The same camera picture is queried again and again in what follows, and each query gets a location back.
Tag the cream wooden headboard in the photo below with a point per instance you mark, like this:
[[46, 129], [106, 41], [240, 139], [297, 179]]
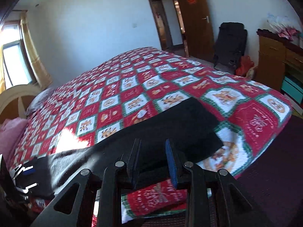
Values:
[[16, 100]]

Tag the clutter on cabinet top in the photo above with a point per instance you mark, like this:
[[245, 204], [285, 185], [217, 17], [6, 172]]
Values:
[[284, 27]]

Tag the striped grey pillow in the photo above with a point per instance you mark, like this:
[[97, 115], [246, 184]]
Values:
[[39, 100]]

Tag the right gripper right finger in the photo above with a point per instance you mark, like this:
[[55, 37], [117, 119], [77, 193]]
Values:
[[212, 197]]

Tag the red patterned bed quilt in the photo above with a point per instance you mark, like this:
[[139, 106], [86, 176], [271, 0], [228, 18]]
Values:
[[141, 83]]

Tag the brown wooden door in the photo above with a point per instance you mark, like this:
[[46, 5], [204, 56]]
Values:
[[199, 34]]

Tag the wooden cabinet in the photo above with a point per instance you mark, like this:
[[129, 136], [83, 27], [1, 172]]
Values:
[[280, 66]]

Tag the black pants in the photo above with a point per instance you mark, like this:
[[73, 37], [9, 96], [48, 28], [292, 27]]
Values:
[[188, 125]]

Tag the red plastic bag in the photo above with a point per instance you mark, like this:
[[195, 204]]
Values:
[[245, 65]]

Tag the floral cushion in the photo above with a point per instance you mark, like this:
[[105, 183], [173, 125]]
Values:
[[251, 72]]

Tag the pink folded blanket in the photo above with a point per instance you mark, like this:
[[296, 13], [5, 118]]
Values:
[[12, 131]]

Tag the window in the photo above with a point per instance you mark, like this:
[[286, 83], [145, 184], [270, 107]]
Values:
[[15, 63]]

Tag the yellow curtain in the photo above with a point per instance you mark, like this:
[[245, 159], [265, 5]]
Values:
[[43, 78]]

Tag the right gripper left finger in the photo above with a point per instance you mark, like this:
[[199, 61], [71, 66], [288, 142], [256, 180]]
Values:
[[74, 205]]

